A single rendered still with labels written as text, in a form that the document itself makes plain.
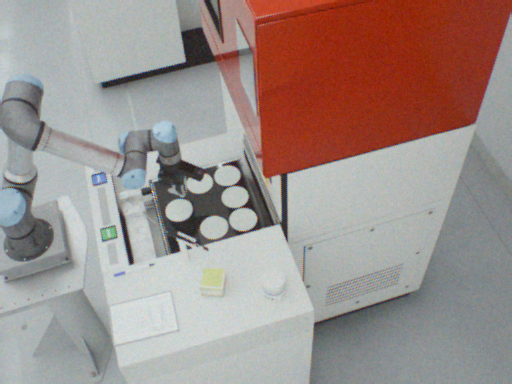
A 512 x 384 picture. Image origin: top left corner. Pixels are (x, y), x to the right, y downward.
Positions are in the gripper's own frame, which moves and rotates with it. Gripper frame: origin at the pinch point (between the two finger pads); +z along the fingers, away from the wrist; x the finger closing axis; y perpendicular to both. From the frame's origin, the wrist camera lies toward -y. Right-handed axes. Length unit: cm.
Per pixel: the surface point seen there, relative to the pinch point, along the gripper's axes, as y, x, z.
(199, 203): -5.8, 1.8, 2.0
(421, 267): -96, -21, 61
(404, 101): -73, -9, -49
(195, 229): -7.4, 13.3, 2.0
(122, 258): 12.2, 33.0, -4.1
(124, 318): 4, 54, -5
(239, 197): -19.9, -3.4, 2.0
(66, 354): 63, 38, 90
